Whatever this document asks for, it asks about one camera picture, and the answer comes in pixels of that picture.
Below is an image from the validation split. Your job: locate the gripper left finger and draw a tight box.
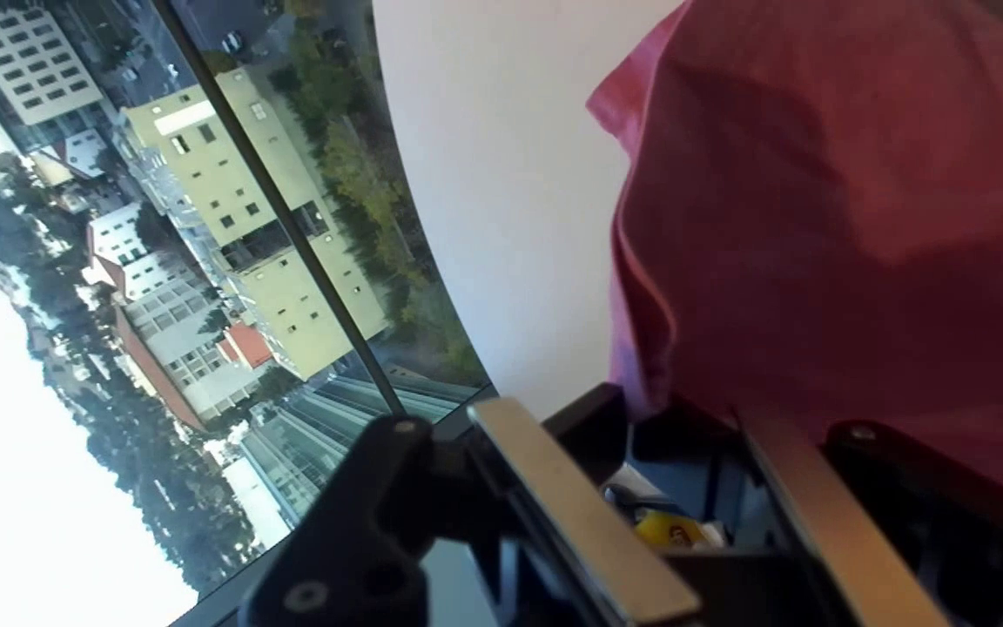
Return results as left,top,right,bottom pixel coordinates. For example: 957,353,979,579
239,383,703,627

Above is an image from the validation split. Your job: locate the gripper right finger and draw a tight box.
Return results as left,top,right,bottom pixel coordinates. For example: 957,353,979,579
735,408,1003,627

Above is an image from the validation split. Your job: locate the pink shirt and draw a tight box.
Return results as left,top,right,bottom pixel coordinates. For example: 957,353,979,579
586,0,1003,523

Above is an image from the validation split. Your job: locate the yellow object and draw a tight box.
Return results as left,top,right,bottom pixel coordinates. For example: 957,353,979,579
636,510,713,550

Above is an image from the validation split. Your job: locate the window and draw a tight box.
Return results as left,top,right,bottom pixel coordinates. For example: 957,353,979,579
0,0,495,627

